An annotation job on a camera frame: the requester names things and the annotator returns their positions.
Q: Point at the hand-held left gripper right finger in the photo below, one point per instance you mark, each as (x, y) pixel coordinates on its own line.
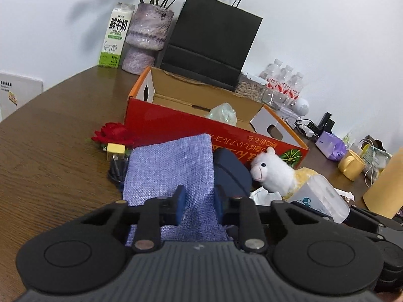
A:
(218, 204)

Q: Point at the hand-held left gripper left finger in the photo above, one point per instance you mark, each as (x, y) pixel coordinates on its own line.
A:
(181, 204)

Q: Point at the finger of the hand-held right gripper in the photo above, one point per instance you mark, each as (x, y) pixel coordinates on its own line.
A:
(371, 221)

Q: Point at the navy blue case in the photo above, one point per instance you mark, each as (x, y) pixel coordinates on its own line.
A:
(229, 170)

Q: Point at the purple linen pouch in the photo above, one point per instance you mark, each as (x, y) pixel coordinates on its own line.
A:
(176, 163)

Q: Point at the white tissue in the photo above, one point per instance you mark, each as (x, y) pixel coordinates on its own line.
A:
(263, 196)

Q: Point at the clear cotton swab container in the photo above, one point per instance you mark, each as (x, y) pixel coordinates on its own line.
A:
(321, 195)

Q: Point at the white yellow alpaca plush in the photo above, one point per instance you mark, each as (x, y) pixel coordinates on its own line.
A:
(270, 170)

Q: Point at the yellow charger plug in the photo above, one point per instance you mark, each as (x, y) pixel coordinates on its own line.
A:
(115, 149)

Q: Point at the red orange cardboard box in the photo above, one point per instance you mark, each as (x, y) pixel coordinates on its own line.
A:
(157, 116)

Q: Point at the red artificial rose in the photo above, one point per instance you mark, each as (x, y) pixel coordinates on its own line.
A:
(113, 132)

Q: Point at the white paper receipt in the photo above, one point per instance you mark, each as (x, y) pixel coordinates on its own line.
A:
(344, 194)

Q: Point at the yellow mug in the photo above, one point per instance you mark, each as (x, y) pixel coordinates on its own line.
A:
(352, 165)

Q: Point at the white green snack packet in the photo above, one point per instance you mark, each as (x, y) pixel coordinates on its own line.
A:
(381, 159)

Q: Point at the purple tissue pack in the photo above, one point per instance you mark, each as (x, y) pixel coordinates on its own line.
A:
(330, 146)

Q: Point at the clear crumpled plastic wrap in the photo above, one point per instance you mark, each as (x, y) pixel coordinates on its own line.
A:
(222, 113)

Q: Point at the black upright device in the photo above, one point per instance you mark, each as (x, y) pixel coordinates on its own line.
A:
(326, 122)

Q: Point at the white patterned tin box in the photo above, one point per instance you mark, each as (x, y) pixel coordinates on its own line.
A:
(288, 116)

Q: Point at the clear glass cup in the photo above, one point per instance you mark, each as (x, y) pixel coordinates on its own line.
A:
(274, 99)

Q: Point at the clear seed container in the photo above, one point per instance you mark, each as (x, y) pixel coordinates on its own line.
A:
(248, 88)

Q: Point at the white round speaker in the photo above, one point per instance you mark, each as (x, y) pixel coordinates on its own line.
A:
(301, 106)

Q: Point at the red label water bottle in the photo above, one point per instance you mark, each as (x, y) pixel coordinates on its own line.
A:
(284, 80)
(296, 86)
(269, 72)

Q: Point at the black paper bag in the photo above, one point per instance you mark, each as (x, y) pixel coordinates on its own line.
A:
(211, 37)

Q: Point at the purple marbled vase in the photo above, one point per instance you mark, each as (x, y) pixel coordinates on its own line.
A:
(144, 31)

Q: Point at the white green milk carton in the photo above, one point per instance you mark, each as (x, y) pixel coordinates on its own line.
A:
(115, 37)

